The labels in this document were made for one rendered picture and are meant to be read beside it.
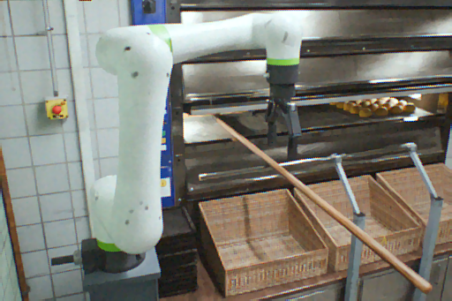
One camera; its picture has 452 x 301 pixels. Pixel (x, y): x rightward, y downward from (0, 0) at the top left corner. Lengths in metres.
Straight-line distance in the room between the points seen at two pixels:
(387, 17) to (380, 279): 1.48
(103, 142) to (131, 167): 1.17
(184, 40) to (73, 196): 1.30
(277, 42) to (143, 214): 0.57
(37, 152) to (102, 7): 0.75
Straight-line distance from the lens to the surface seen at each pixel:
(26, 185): 2.19
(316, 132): 2.48
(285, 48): 1.14
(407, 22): 2.73
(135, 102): 0.90
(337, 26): 2.42
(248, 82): 2.19
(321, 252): 2.18
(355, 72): 2.53
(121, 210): 0.99
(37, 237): 2.31
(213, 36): 1.15
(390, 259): 1.33
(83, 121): 2.05
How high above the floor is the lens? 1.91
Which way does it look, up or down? 17 degrees down
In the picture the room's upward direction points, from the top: straight up
